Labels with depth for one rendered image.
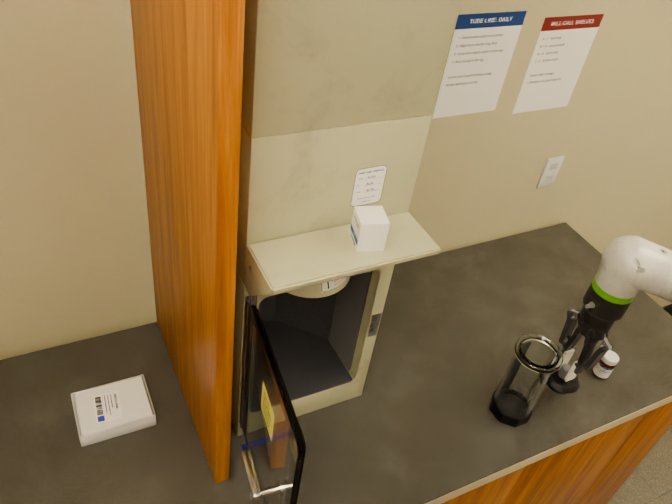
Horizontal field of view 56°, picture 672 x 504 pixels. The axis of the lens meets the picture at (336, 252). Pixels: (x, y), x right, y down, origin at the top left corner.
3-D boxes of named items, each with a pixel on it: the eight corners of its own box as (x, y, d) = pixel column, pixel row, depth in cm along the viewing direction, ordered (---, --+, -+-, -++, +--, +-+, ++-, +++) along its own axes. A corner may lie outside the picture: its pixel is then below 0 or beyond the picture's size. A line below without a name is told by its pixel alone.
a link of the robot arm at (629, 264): (615, 218, 135) (611, 246, 127) (675, 238, 132) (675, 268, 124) (590, 266, 144) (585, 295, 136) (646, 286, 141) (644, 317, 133)
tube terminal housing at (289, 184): (203, 355, 157) (199, 65, 108) (319, 323, 170) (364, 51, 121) (236, 437, 141) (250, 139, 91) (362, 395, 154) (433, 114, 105)
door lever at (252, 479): (268, 450, 112) (269, 442, 110) (282, 499, 106) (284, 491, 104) (238, 457, 110) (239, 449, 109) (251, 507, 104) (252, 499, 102)
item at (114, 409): (72, 403, 142) (70, 393, 140) (144, 384, 149) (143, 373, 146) (81, 447, 134) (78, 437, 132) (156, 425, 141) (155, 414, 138)
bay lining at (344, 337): (216, 333, 153) (217, 219, 131) (312, 308, 164) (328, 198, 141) (251, 412, 138) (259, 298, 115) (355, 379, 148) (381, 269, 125)
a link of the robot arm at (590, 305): (645, 298, 138) (615, 271, 144) (607, 310, 133) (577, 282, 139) (633, 317, 142) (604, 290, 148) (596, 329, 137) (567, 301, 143)
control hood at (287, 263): (243, 287, 111) (245, 244, 104) (399, 250, 124) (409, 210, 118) (267, 333, 103) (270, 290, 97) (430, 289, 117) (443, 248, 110)
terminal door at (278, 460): (245, 428, 137) (253, 299, 111) (283, 566, 116) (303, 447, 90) (242, 429, 137) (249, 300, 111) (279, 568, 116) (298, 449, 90)
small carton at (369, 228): (349, 233, 110) (354, 206, 106) (376, 232, 111) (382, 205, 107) (355, 252, 106) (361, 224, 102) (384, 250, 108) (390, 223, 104)
